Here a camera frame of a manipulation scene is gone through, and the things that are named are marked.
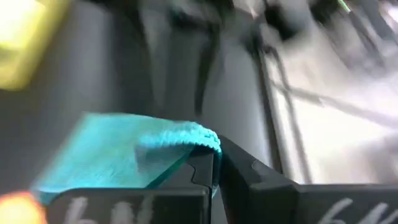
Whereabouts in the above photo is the yellow microfiber towel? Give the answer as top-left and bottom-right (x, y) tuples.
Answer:
(0, 190), (47, 224)

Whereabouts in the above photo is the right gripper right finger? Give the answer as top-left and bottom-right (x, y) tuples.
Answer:
(218, 136), (398, 224)

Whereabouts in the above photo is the green plastic bin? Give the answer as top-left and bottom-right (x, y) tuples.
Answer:
(0, 0), (71, 91)

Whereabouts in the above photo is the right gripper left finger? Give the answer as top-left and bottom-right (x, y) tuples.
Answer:
(45, 151), (219, 224)

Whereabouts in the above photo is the teal microfiber towel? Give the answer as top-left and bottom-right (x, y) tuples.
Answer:
(30, 112), (223, 205)

